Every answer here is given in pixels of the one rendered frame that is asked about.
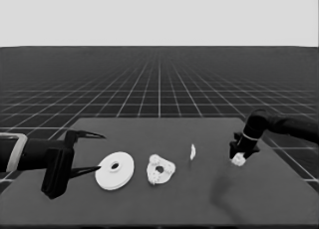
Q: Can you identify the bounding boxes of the large thick white disc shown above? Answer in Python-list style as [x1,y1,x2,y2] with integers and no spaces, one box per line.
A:
[94,151,136,191]

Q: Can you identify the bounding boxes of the white round carrier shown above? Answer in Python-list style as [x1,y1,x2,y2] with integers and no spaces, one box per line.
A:
[146,153,176,186]

